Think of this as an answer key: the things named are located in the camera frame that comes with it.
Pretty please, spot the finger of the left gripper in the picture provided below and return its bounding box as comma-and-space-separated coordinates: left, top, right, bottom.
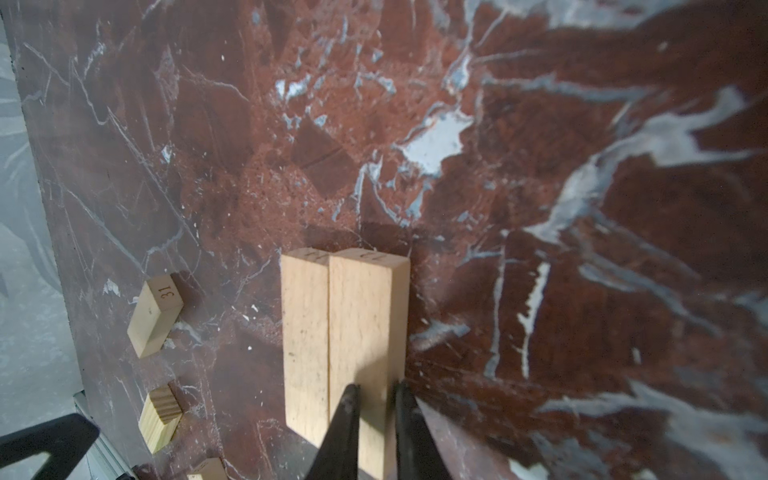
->
1, 413, 100, 480

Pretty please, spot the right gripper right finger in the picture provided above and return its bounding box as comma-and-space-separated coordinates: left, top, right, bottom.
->
395, 381, 451, 480

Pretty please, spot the wood block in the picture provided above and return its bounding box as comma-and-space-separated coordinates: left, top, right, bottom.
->
187, 457, 228, 480
127, 274, 184, 358
329, 248, 411, 479
281, 248, 330, 447
138, 385, 183, 454

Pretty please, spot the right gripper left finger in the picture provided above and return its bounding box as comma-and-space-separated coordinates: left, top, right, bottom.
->
304, 384, 361, 480

